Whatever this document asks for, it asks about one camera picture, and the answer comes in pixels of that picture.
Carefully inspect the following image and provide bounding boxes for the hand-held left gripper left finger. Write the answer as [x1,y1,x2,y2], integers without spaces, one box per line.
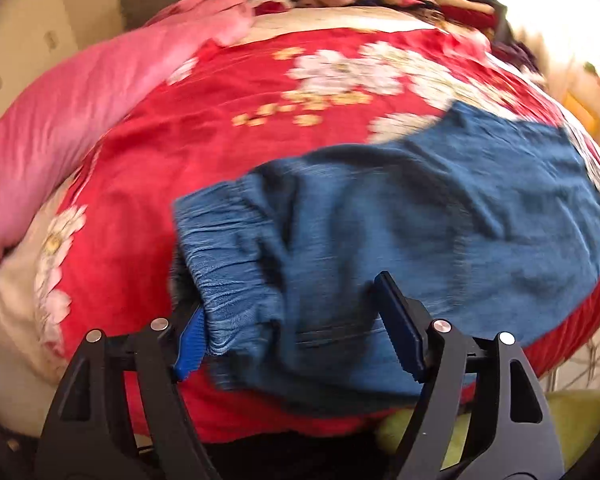
[34,302,221,480]

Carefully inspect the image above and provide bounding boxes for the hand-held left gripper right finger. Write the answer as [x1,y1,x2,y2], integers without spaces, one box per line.
[372,271,566,480]

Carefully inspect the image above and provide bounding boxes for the blue denim pants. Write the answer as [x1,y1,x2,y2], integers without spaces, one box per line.
[170,102,600,416]

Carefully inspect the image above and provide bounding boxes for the red floral blanket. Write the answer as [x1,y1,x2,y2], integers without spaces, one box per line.
[30,25,600,443]

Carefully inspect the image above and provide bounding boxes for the pink quilt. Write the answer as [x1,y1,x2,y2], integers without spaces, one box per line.
[0,0,255,291]

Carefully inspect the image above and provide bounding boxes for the yellow bag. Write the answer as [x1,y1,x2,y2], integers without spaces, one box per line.
[564,87,600,135]

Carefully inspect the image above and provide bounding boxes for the beige bed sheet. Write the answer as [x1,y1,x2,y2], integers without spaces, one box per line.
[245,5,433,46]

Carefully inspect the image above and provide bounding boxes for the cream wardrobe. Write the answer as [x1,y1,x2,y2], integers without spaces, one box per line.
[0,0,123,136]

